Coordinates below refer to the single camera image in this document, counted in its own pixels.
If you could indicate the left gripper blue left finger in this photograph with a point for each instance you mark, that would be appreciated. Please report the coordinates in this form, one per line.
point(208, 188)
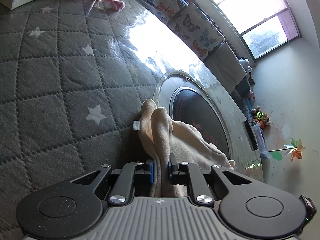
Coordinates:
point(135, 179)

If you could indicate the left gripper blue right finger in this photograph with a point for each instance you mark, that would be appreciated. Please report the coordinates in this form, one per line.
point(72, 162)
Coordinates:
point(190, 175)

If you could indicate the cream knit garment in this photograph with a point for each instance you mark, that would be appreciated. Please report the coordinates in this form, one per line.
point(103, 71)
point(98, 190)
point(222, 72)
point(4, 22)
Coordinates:
point(161, 136)

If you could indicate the colourful paper pinwheel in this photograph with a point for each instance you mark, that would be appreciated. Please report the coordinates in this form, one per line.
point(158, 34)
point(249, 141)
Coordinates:
point(294, 149)

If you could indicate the round black hotpot burner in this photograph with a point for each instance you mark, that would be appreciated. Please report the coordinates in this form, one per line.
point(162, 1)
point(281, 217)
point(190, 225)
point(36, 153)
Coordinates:
point(189, 106)

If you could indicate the black comb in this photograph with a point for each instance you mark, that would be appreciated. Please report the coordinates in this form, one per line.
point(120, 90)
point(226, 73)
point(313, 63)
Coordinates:
point(250, 135)

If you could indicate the stuffed toys pile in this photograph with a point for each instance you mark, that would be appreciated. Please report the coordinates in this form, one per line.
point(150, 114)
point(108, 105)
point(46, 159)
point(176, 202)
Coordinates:
point(260, 118)

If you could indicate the plain beige cushion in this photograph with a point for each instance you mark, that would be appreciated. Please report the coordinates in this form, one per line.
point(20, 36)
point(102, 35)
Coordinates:
point(226, 67)

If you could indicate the white plush toy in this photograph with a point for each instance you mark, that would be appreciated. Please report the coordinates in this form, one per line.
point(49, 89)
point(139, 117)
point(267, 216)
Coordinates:
point(245, 64)

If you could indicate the right butterfly cushion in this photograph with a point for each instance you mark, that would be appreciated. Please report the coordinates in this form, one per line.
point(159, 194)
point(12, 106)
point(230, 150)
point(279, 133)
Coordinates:
point(193, 27)

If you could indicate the window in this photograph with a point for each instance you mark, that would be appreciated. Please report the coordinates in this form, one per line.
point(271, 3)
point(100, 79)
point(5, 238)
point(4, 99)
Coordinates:
point(263, 26)

